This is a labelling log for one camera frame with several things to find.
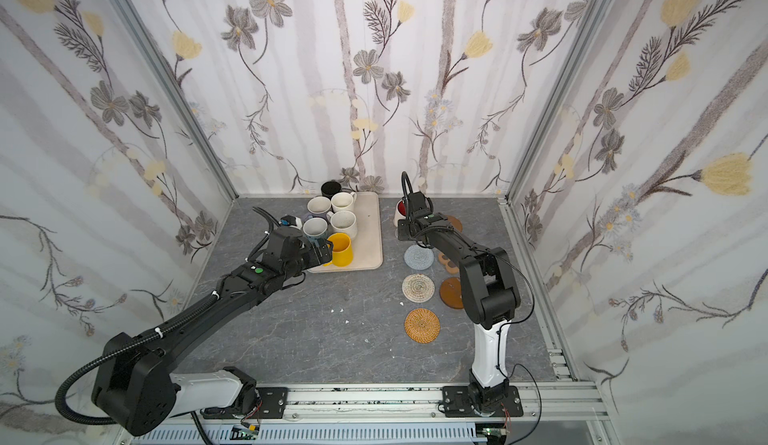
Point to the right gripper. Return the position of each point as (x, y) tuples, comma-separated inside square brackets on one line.
[(405, 227)]

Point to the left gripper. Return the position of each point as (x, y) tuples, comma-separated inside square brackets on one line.
[(318, 250)]

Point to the yellow mug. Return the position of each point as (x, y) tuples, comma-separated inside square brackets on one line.
[(342, 253)]

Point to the white mug red inside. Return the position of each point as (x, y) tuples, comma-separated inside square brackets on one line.
[(400, 213)]

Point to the blue patterned mug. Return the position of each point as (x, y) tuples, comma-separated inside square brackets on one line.
[(316, 229)]

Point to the speckled white mug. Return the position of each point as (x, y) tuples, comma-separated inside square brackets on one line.
[(345, 222)]

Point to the plain wooden round coaster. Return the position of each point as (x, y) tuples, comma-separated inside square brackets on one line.
[(455, 222)]

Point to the light blue woven coaster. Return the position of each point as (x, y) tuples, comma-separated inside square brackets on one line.
[(418, 258)]

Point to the brown paw cork coaster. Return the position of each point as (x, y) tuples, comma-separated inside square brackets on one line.
[(450, 266)]

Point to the multicolour woven round coaster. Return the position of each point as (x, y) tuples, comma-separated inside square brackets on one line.
[(418, 288)]

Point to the glossy brown round coaster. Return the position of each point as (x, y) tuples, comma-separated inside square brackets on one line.
[(450, 293)]

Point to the wicker rattan round coaster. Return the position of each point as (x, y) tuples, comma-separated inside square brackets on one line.
[(422, 326)]

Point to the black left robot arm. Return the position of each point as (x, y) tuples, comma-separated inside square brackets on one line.
[(134, 383)]

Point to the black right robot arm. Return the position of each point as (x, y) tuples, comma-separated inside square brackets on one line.
[(490, 294)]

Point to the beige rectangular serving tray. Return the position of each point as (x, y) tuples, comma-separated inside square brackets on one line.
[(367, 245)]

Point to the white mug grey rim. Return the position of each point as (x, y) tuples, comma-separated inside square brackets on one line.
[(319, 207)]

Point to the plain white mug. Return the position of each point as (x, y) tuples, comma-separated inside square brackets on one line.
[(343, 201)]

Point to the black mug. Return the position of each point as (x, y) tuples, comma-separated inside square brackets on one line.
[(330, 188)]

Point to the white ventilated cable duct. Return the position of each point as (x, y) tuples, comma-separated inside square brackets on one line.
[(350, 433)]

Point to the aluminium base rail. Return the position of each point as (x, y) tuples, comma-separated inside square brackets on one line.
[(532, 413)]

